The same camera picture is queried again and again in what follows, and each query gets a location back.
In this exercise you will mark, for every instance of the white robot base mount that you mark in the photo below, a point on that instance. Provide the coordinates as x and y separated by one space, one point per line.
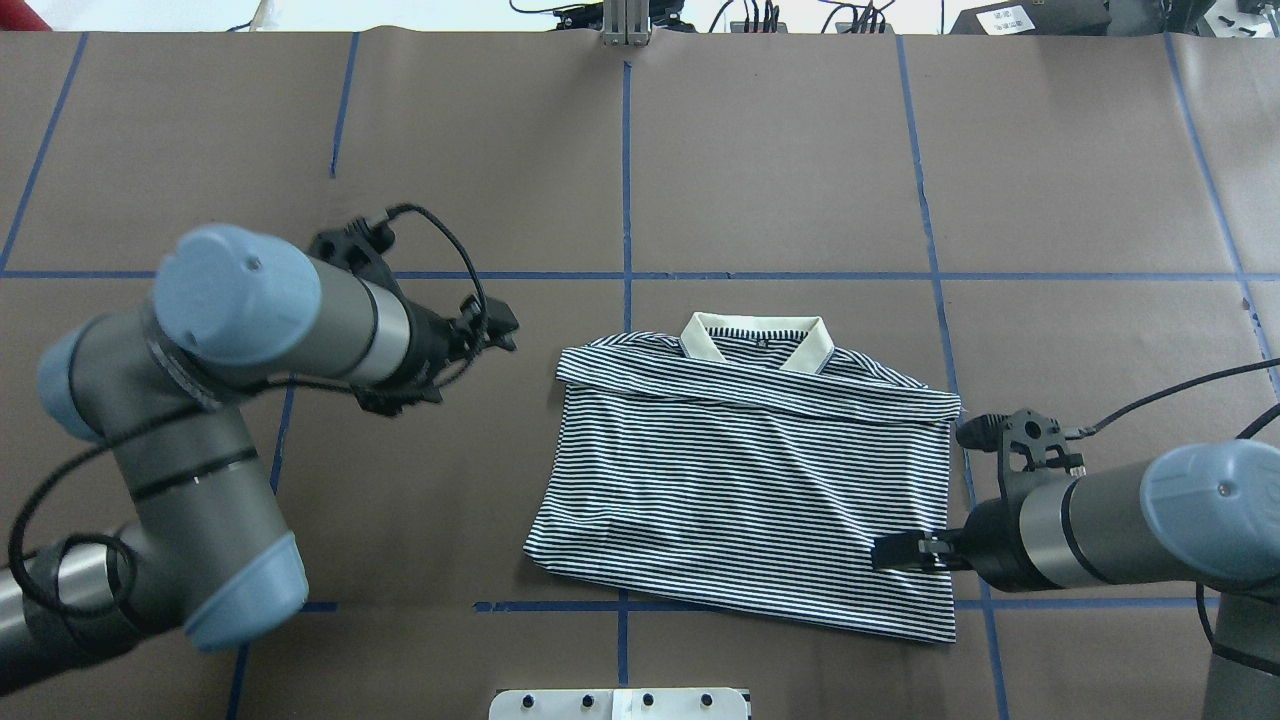
623 703

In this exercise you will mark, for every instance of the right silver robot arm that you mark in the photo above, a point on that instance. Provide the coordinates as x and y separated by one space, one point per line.
1205 514

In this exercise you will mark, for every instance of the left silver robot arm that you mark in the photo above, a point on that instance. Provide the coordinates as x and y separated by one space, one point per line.
233 314

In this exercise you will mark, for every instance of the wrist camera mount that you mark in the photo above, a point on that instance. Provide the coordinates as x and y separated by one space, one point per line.
1032 450
358 248

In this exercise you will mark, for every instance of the black box with label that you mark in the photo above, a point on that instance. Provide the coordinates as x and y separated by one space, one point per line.
1048 18

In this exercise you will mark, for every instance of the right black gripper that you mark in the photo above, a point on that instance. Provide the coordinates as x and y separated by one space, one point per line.
992 543

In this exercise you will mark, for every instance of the navy white striped polo shirt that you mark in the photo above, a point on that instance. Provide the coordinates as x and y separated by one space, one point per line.
748 463

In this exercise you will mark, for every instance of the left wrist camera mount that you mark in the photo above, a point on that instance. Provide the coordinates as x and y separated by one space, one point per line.
358 248

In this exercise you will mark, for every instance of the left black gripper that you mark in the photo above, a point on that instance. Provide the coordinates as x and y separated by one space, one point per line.
429 336

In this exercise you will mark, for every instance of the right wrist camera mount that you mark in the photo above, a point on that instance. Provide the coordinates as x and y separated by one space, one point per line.
1032 450

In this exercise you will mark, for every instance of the aluminium frame post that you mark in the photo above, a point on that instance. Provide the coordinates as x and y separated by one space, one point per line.
626 23

